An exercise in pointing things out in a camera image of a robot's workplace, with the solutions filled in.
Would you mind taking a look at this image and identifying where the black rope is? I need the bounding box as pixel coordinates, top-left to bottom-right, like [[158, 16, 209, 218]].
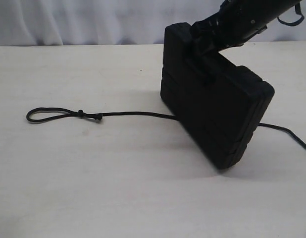
[[26, 107, 306, 155]]

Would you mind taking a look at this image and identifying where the black plastic carry case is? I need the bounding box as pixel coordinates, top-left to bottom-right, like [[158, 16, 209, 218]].
[[160, 23, 275, 170]]

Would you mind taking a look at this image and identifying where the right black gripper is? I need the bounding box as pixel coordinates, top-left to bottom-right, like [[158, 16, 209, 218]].
[[191, 14, 245, 86]]

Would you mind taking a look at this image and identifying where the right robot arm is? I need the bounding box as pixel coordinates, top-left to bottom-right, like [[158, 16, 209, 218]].
[[190, 0, 305, 84]]

